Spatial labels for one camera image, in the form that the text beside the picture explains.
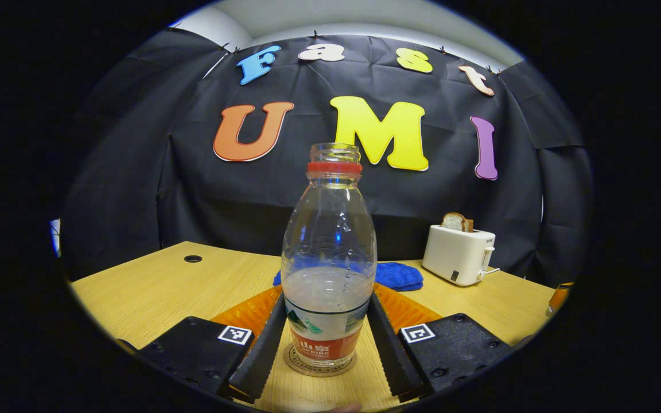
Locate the computer monitor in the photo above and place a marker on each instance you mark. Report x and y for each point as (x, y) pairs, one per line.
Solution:
(55, 236)

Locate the blue towel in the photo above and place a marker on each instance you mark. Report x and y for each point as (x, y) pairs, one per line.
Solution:
(399, 276)

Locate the bread slice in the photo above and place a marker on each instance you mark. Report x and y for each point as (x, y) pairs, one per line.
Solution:
(454, 222)

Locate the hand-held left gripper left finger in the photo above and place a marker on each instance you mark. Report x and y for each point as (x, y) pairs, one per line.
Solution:
(261, 355)

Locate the white toaster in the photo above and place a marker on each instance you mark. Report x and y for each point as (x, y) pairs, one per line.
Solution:
(457, 255)

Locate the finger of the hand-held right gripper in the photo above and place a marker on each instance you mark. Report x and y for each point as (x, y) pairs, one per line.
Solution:
(558, 298)

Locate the round brown coaster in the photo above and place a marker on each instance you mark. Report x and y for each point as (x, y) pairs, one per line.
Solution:
(319, 371)

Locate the black table grommet hole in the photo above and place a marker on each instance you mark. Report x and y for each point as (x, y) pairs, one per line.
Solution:
(193, 258)

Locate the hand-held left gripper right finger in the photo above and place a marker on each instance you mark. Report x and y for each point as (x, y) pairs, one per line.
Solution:
(391, 355)

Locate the clear plastic water bottle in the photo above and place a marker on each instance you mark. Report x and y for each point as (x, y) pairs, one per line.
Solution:
(329, 229)

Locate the black backdrop cloth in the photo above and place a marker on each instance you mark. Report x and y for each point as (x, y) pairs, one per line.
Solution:
(221, 201)

